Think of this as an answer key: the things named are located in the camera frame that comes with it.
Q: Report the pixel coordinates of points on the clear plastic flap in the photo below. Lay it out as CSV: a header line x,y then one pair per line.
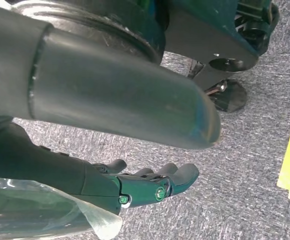
x,y
35,212

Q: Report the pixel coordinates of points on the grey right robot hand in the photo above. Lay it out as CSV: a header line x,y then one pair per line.
x,y
109,86

